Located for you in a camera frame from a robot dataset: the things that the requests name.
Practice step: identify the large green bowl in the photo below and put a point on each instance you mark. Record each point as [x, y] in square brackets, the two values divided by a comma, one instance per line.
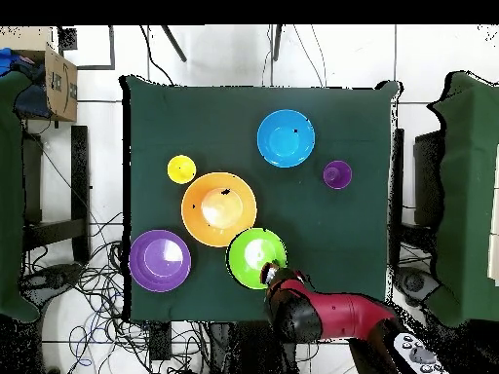
[243, 269]

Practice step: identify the large orange bowl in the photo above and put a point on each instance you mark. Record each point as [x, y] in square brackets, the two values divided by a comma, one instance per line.
[195, 230]

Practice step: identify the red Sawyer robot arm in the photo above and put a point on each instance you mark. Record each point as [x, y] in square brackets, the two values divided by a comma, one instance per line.
[343, 315]

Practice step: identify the purple cup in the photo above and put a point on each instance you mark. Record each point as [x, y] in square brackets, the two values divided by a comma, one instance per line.
[337, 174]

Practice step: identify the large purple bowl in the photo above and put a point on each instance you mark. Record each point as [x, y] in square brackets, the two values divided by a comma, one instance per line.
[160, 261]

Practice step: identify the large blue bowl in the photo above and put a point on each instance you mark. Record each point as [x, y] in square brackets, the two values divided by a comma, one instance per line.
[285, 138]

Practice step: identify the black power strip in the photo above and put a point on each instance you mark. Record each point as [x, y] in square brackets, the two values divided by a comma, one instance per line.
[160, 343]

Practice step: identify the green cloth side table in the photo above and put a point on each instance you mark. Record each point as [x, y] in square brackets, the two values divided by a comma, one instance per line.
[468, 194]
[9, 194]

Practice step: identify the dark green tablecloth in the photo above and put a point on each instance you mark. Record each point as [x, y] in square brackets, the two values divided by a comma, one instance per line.
[163, 117]

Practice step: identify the black tripod leg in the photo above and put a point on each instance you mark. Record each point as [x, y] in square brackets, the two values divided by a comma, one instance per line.
[174, 43]
[277, 43]

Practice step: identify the cardboard box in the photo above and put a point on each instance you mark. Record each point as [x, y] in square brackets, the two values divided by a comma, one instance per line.
[60, 85]

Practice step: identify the blue cloth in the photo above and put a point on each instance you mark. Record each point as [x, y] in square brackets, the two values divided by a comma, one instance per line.
[7, 58]

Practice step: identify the black stool frame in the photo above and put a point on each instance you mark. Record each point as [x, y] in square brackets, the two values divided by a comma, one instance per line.
[80, 194]
[427, 179]

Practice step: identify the black metal frame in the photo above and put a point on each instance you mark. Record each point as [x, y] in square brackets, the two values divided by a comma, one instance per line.
[112, 46]

